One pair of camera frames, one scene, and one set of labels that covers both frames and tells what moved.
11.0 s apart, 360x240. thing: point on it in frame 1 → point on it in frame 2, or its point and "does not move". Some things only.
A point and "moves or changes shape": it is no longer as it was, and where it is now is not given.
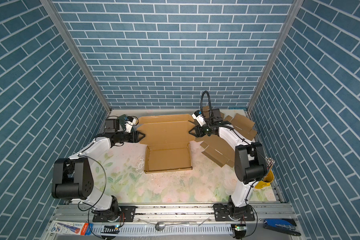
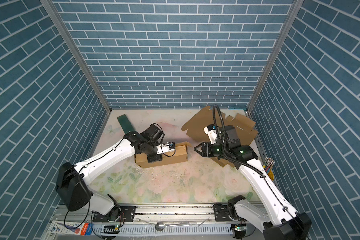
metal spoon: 160,226 does not move
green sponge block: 122,118 does not move
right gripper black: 198,130 → 206,146
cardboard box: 167,138 moves or changes shape
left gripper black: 135,139 → 157,158
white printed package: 70,228 does not move
